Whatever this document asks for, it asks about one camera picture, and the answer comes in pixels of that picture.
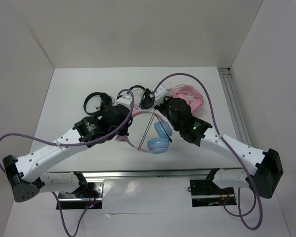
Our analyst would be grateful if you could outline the pink blue cat-ear headphones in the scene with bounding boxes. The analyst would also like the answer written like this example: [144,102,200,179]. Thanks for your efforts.
[115,110,173,154]

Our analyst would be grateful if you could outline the black headphone audio cable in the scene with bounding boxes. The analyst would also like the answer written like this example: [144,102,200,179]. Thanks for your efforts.
[137,108,175,152]

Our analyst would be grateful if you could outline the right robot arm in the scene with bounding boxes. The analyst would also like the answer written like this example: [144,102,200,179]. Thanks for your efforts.
[154,96,284,198]

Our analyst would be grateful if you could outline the left black headphones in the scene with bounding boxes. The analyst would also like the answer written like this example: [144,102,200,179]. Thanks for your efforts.
[83,92,115,117]

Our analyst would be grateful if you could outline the black headphones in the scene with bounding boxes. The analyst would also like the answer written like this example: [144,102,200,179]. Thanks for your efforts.
[129,85,155,110]
[83,92,115,117]

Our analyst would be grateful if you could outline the middle black headphones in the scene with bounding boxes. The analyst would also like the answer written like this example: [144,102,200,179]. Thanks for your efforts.
[129,85,155,110]

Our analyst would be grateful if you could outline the pink gaming headset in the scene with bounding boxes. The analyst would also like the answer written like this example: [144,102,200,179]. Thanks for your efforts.
[167,84,204,115]

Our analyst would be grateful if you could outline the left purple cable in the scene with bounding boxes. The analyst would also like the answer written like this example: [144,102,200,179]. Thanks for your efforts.
[0,88,136,171]

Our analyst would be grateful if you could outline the purple cable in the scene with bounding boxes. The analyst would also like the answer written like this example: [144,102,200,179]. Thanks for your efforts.
[0,88,136,171]
[152,72,263,229]

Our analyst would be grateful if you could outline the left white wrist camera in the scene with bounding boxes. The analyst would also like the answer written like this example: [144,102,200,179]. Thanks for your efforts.
[114,92,135,110]

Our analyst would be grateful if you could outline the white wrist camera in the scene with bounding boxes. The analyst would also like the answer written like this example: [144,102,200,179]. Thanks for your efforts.
[150,85,172,104]
[114,92,135,110]

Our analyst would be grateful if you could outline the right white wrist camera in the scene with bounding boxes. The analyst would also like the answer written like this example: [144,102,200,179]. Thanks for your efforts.
[150,85,172,104]

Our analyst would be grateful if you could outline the front aluminium rail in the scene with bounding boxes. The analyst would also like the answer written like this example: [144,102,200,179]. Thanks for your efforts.
[82,168,220,182]

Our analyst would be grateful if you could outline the aluminium rail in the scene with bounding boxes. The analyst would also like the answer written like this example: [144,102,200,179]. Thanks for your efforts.
[218,68,252,146]
[82,168,220,182]

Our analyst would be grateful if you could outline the right aluminium rail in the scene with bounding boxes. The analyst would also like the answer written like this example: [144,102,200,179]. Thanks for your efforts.
[218,68,252,146]

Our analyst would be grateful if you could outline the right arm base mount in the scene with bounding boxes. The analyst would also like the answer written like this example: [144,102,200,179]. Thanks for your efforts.
[187,180,237,207]

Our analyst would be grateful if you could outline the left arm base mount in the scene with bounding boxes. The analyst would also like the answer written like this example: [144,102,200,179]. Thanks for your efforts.
[58,179,104,210]

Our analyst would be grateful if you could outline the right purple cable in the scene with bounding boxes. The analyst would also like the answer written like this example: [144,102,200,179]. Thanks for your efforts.
[152,72,263,229]

